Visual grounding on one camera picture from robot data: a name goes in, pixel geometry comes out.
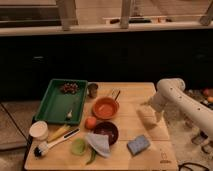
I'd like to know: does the green pepper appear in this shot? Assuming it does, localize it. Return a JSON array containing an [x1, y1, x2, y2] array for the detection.
[[86, 149, 97, 165]]

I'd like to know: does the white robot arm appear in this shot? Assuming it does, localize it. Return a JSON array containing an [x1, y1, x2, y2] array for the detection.
[[143, 78, 213, 141]]

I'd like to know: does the dark red bowl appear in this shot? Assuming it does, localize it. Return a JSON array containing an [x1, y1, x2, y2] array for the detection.
[[94, 122, 119, 145]]

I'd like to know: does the small metal cup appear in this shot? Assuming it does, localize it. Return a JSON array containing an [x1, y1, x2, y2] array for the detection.
[[88, 83, 98, 98]]

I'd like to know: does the bunch of dark grapes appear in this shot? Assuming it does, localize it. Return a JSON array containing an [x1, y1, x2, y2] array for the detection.
[[60, 83, 78, 94]]

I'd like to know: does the orange tomato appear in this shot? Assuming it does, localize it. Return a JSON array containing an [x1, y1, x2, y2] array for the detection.
[[85, 116, 97, 130]]

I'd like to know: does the garlic bulb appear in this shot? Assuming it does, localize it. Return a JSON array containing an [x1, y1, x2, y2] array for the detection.
[[65, 110, 73, 120]]

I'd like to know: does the green plastic tray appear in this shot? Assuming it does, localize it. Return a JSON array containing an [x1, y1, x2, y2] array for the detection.
[[35, 79, 88, 125]]

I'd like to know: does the grey folded cloth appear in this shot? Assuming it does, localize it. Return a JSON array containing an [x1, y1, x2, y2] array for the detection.
[[85, 133, 110, 158]]

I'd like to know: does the yellow corn cob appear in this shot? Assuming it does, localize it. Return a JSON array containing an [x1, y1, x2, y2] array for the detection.
[[47, 125, 71, 142]]

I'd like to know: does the blue sponge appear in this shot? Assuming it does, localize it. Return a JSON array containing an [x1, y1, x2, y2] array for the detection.
[[127, 135, 150, 156]]

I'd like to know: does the white cup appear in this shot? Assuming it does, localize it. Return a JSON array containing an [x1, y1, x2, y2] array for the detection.
[[29, 121, 49, 140]]

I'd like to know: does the white dish brush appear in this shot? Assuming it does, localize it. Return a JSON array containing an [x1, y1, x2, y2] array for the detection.
[[34, 128, 80, 157]]

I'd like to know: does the spice bottle with dark cap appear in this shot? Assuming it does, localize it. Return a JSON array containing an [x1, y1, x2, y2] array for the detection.
[[191, 131, 209, 145]]

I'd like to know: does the orange pan with handle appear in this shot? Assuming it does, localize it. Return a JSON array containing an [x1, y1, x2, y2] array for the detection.
[[92, 89, 121, 120]]

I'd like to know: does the black cable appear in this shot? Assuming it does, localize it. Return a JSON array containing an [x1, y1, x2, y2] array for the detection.
[[177, 162, 210, 171]]

